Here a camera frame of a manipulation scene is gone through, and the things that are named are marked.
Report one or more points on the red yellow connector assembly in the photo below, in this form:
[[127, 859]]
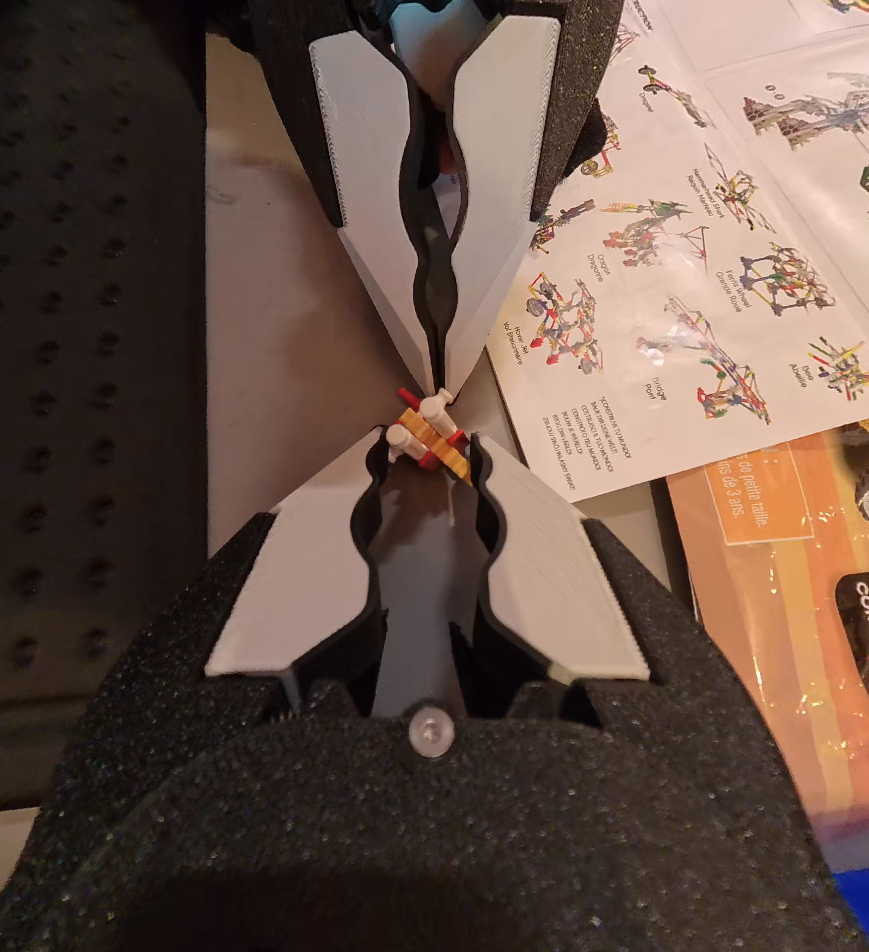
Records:
[[449, 454]]

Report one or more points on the white toy rod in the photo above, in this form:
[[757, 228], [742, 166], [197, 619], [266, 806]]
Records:
[[397, 437], [431, 407]]

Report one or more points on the white printed instruction booklet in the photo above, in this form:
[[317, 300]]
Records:
[[702, 260]]

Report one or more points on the black dotted mat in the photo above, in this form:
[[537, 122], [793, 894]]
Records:
[[70, 372]]

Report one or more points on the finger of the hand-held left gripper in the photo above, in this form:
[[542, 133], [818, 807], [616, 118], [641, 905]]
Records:
[[505, 149], [367, 163]]

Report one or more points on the orange printed toy box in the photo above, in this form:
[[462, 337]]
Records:
[[777, 632]]

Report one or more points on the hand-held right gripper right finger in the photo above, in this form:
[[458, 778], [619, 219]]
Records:
[[561, 587]]

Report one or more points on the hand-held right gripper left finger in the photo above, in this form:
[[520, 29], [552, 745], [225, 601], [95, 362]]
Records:
[[293, 587]]

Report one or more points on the red toy rod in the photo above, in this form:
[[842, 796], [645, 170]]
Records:
[[406, 396]]

